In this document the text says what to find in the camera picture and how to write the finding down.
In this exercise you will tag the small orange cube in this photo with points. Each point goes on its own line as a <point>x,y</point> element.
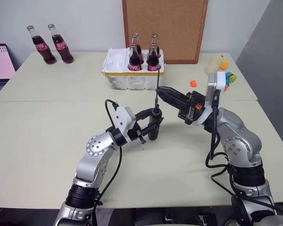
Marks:
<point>193,83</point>

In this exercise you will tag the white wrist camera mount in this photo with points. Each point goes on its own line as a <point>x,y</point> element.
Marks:
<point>123,118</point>
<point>220,81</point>

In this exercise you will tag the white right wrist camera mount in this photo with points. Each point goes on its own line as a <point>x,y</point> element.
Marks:
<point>220,81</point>

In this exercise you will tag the glass cola bottle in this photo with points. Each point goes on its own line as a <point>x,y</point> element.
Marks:
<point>153,62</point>
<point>135,39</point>
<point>63,51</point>
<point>43,53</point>
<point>134,61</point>
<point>155,38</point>

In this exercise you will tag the laptop with pink screen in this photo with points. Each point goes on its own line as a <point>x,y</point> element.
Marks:
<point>0,63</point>

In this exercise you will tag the colourful puzzle cube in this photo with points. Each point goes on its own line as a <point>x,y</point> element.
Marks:
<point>231,78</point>

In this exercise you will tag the orange yellow toy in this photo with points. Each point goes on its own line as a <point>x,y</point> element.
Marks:
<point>224,65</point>

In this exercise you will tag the grey ribbed foot plate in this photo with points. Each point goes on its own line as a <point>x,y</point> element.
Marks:
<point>205,217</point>

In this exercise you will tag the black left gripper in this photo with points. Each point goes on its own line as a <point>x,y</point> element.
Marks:
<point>135,133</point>

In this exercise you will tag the dark bottle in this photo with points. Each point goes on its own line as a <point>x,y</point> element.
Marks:
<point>156,115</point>

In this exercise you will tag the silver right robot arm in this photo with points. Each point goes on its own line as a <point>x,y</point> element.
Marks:
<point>238,141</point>

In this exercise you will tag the long thin metal bit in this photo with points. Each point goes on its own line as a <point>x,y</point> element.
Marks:
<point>158,80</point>

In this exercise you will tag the cork board with wooden frame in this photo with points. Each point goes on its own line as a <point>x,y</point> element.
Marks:
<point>169,21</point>

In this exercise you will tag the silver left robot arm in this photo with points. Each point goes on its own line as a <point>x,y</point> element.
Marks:
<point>94,144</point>

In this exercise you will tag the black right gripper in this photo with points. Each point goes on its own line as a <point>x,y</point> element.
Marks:
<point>192,106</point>

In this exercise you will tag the white foam bottle box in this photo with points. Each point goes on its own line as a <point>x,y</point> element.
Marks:
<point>118,81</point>

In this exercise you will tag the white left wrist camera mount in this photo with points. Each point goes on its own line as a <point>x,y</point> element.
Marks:
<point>123,118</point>

